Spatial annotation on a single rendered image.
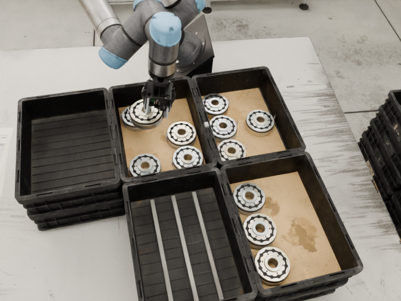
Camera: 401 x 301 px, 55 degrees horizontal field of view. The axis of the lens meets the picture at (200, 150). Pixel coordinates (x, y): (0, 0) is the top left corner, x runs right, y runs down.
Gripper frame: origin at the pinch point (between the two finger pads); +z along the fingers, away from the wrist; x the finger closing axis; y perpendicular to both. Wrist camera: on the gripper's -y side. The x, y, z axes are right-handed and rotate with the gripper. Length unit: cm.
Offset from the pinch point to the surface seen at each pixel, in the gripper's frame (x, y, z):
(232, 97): 28.6, -24.0, 13.5
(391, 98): 113, -50, 28
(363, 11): 166, -208, 78
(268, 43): 51, -73, 23
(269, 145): 40.8, -1.4, 12.7
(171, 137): 5.9, -1.5, 13.7
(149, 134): -1.7, -4.4, 17.3
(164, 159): 4.4, 6.1, 16.9
